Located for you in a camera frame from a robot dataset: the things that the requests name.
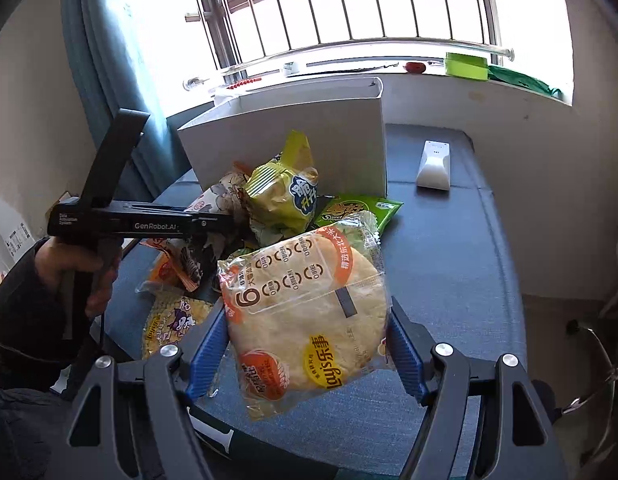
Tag metal frame chair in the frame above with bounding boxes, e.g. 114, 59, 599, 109
559, 280, 618, 466

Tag yellow-green snack packet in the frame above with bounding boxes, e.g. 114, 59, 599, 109
243, 130, 321, 247

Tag person's left forearm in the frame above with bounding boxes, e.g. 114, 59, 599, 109
0, 240, 97, 393

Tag green cloth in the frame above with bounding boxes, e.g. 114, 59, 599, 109
488, 64, 565, 100

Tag metal window bars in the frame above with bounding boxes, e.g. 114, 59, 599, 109
186, 0, 500, 73

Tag metal rod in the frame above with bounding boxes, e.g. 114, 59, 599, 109
183, 46, 517, 89

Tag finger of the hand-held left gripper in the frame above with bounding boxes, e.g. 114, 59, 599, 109
191, 210, 254, 237

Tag white cartoon snack packet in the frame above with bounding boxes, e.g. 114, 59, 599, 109
183, 169, 252, 292

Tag person's left hand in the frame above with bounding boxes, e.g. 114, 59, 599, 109
35, 236, 124, 320

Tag yellow cartoon snack packet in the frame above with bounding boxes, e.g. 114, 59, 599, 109
137, 282, 216, 361

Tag person's dark pants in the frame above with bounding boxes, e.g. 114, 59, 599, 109
0, 385, 90, 480

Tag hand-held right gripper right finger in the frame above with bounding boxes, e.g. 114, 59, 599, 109
387, 299, 551, 480

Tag round rice cracker packet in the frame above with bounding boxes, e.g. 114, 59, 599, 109
217, 211, 391, 422

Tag white cardboard box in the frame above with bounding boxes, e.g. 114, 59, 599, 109
176, 76, 389, 200

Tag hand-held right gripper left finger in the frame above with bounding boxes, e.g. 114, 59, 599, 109
54, 299, 231, 480

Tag orange snack packet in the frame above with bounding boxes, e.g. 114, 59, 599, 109
139, 238, 200, 292

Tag green box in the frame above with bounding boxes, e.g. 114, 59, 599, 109
444, 52, 490, 82

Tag blue fabric mattress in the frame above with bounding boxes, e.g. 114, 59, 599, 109
101, 122, 527, 480

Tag blue curtain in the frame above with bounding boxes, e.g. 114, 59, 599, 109
60, 0, 202, 206

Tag flat green snack packet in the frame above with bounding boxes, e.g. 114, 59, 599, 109
313, 194, 405, 242

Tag white remote control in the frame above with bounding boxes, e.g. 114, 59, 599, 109
415, 140, 453, 191

